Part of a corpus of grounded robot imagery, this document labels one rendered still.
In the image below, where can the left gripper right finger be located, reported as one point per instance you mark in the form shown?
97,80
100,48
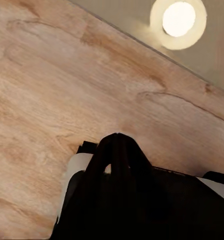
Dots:
166,220

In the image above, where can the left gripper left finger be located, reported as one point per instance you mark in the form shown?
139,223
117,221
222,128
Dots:
76,221

